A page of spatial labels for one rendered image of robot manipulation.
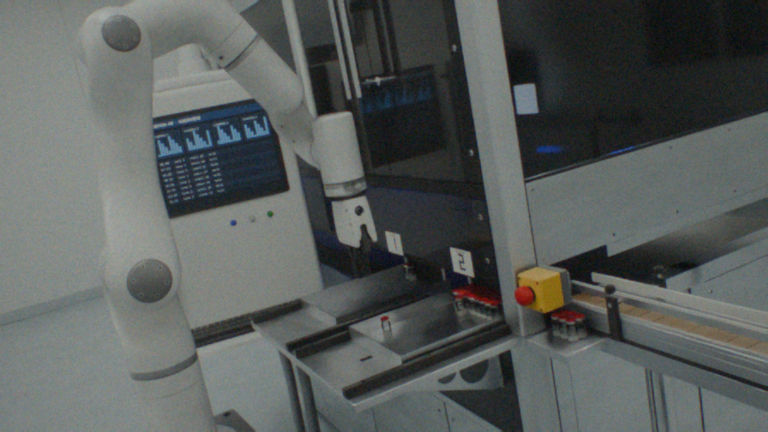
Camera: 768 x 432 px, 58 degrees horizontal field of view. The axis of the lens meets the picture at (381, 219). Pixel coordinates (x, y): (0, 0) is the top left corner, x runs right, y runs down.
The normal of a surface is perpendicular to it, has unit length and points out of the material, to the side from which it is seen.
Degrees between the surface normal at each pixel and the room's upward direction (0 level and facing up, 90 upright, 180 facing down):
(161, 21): 106
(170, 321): 30
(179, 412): 90
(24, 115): 90
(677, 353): 90
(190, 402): 90
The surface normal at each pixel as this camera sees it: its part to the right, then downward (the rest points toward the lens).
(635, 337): -0.87, 0.25
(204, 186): 0.32, 0.14
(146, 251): 0.43, -0.36
